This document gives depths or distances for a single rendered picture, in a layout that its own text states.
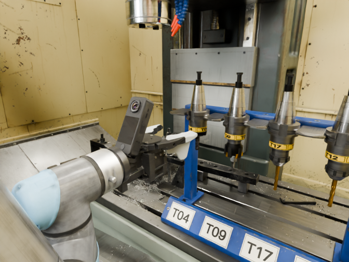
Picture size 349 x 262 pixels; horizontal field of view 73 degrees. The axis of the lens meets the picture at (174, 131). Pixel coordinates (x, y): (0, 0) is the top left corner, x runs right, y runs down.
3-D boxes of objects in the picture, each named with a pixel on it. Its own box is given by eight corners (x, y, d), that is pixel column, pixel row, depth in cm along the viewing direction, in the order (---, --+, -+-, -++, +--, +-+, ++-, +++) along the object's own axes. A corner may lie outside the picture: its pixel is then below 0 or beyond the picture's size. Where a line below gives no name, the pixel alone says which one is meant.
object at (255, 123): (265, 131, 51) (265, 127, 51) (241, 127, 54) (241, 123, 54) (273, 124, 56) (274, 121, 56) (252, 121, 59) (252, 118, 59)
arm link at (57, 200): (16, 227, 35) (1, 175, 33) (82, 193, 44) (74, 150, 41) (40, 250, 31) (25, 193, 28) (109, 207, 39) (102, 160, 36)
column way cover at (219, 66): (244, 154, 119) (254, 46, 104) (170, 136, 146) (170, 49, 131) (247, 152, 122) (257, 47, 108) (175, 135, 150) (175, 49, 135)
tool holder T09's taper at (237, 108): (249, 115, 58) (251, 87, 56) (240, 118, 55) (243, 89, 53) (232, 112, 61) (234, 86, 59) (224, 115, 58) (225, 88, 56)
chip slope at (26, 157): (16, 254, 93) (2, 196, 86) (-32, 197, 132) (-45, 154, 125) (161, 172, 161) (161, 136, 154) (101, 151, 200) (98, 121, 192)
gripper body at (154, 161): (144, 162, 56) (102, 184, 47) (142, 128, 53) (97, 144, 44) (170, 171, 52) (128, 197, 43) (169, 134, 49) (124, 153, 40)
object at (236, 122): (252, 125, 59) (253, 115, 58) (242, 130, 54) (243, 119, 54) (229, 120, 63) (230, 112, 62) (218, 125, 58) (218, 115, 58)
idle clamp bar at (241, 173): (254, 196, 82) (256, 179, 80) (189, 177, 96) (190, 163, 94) (257, 189, 86) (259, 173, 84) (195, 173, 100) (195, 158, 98)
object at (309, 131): (324, 141, 45) (325, 136, 44) (293, 135, 48) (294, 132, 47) (328, 132, 50) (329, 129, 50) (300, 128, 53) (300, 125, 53)
